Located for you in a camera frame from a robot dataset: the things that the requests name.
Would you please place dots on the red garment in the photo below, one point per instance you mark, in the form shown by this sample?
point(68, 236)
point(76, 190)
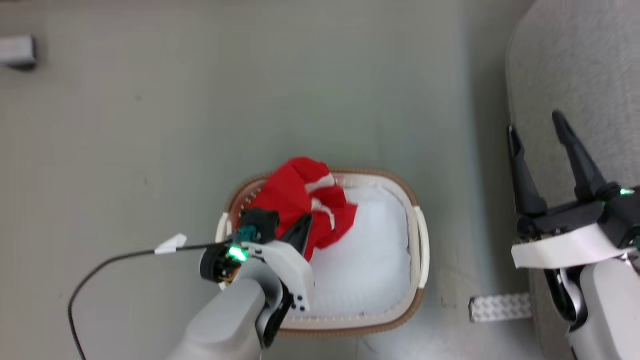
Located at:
point(290, 190)

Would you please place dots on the grey metal furniture foot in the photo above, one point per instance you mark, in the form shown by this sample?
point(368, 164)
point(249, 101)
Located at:
point(15, 50)

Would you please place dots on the grey fabric sofa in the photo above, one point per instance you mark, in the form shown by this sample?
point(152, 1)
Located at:
point(575, 60)

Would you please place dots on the white laundry basket brown rim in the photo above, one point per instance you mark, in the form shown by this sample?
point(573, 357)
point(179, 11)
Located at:
point(350, 324)

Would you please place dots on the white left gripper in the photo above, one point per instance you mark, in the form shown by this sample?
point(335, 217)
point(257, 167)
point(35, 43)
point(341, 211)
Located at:
point(290, 265)

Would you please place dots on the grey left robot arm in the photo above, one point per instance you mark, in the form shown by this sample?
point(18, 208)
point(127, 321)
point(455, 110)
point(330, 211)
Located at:
point(225, 320)

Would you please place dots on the white cloth in basket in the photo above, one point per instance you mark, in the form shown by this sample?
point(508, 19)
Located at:
point(370, 250)

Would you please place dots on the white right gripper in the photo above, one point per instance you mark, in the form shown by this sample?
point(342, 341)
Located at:
point(565, 245)

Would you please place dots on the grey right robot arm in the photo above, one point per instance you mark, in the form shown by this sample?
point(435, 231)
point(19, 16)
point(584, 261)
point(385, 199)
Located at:
point(610, 310)

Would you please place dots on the patterned grey floor tape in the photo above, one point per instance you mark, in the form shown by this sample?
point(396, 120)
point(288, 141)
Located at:
point(500, 307)

